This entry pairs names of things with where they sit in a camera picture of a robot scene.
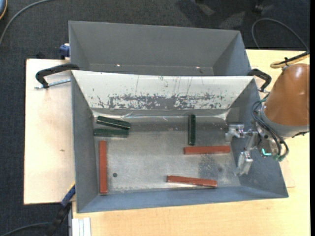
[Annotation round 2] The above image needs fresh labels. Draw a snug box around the dark green flat block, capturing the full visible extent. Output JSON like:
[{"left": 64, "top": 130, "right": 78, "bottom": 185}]
[
  {"left": 96, "top": 115, "right": 132, "bottom": 130},
  {"left": 93, "top": 128, "right": 130, "bottom": 138},
  {"left": 187, "top": 114, "right": 197, "bottom": 147}
]

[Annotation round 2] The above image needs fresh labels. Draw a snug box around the grey metal bin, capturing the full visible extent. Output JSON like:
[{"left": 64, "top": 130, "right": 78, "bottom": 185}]
[{"left": 68, "top": 20, "right": 289, "bottom": 214}]

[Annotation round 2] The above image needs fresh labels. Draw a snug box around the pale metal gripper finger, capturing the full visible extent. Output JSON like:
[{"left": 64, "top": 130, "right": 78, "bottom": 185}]
[
  {"left": 233, "top": 150, "right": 254, "bottom": 177},
  {"left": 224, "top": 123, "right": 246, "bottom": 143}
]

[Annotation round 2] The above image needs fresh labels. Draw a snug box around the red-brown flat block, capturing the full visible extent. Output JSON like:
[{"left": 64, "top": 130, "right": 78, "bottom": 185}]
[
  {"left": 98, "top": 140, "right": 109, "bottom": 195},
  {"left": 183, "top": 145, "right": 232, "bottom": 155},
  {"left": 166, "top": 175, "right": 219, "bottom": 188}
]

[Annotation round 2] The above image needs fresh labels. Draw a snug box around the pale wood flat board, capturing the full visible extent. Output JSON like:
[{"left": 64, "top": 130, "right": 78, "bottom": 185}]
[{"left": 23, "top": 58, "right": 76, "bottom": 206}]

